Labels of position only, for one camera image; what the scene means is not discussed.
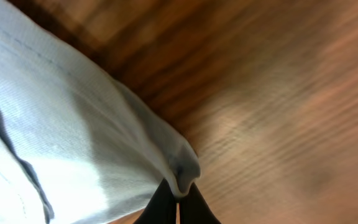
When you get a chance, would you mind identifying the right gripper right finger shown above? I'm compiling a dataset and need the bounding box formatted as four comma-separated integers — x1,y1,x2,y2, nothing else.
179,183,221,224

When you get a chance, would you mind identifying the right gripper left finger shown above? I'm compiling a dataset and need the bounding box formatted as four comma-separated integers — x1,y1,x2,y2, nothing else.
134,179,177,224

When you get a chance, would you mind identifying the light blue printed t-shirt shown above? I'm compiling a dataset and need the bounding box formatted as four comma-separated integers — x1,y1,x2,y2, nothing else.
0,1,201,223

